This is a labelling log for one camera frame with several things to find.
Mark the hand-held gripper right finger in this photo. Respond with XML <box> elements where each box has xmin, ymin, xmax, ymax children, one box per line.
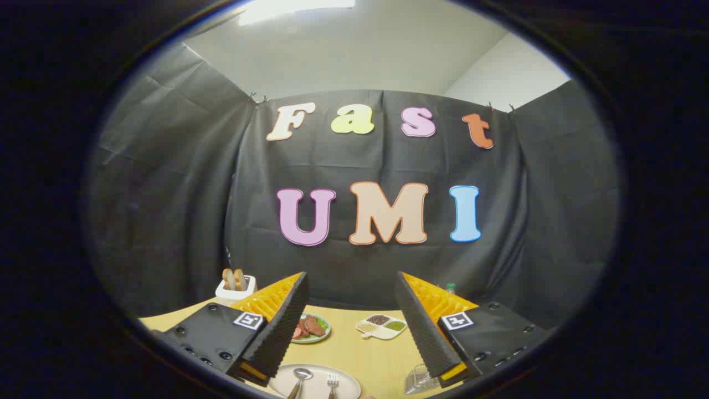
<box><xmin>394</xmin><ymin>271</ymin><xmax>554</xmax><ymax>388</ymax></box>

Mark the white toaster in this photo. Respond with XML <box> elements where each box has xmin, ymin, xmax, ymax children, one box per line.
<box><xmin>215</xmin><ymin>274</ymin><xmax>258</xmax><ymax>306</ymax></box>

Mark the white divided bean dish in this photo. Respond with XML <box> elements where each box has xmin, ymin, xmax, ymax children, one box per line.
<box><xmin>356</xmin><ymin>314</ymin><xmax>408</xmax><ymax>339</ymax></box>

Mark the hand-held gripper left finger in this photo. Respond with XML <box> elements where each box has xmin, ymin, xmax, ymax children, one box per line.
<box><xmin>161</xmin><ymin>272</ymin><xmax>311</xmax><ymax>387</ymax></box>

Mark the white round plate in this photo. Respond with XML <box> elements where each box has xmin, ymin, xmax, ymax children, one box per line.
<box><xmin>269</xmin><ymin>364</ymin><xmax>362</xmax><ymax>399</ymax></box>

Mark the wooden handled metal spoon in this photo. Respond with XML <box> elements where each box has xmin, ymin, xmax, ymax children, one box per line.
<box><xmin>286</xmin><ymin>368</ymin><xmax>314</xmax><ymax>399</ymax></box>

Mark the pale green plate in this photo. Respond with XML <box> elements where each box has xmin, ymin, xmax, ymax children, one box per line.
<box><xmin>291</xmin><ymin>313</ymin><xmax>332</xmax><ymax>344</ymax></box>

